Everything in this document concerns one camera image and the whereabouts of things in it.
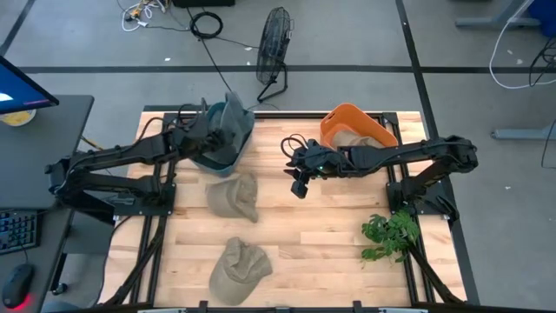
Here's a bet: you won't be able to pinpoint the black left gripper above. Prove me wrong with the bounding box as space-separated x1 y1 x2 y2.
171 113 235 158

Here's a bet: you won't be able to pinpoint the black computer mouse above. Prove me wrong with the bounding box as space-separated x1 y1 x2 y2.
1 263 35 310

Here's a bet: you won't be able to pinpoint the black diagonal frame brace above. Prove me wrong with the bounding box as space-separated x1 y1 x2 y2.
406 241 467 305
103 215 171 306

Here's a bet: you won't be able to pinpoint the black desk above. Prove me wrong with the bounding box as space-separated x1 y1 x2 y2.
0 94 96 313

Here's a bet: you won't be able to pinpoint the white cable bundle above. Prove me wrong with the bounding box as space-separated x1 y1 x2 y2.
116 0 164 33

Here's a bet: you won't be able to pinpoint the orange plastic basket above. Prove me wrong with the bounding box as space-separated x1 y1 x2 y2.
319 103 400 151

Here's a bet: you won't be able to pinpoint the black table frame rails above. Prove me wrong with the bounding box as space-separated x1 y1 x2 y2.
129 103 435 313

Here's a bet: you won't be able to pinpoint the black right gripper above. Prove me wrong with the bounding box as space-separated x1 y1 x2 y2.
283 139 347 200

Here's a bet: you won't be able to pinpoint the black floor fan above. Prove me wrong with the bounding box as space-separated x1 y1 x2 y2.
255 6 295 104

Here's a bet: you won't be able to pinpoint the black floor box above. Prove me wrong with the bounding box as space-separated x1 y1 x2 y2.
172 0 236 9

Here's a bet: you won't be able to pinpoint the yellow round dish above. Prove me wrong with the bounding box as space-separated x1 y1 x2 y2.
0 109 37 128

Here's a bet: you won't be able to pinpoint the black keyboard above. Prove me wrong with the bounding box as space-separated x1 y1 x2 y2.
0 210 43 256

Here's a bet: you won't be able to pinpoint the gray desk foot bar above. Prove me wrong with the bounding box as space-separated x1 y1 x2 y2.
490 124 556 141

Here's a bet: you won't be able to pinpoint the coiled black cable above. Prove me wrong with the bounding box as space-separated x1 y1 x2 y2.
186 7 234 93

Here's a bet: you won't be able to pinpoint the green potted plant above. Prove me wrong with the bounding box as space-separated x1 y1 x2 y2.
360 207 421 264

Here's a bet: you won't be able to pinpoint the large blue plastic bin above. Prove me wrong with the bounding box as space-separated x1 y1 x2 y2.
527 0 556 38

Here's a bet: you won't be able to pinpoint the tan baseball cap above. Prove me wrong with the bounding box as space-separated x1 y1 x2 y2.
204 172 260 224
208 236 274 307
332 129 387 150

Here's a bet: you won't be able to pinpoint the teal plastic basket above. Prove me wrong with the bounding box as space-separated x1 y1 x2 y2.
189 101 256 178

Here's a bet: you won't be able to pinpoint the computer monitor blue screen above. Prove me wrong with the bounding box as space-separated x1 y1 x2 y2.
0 55 61 117

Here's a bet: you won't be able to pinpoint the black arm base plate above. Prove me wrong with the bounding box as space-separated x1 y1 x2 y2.
113 182 177 217
385 178 460 223

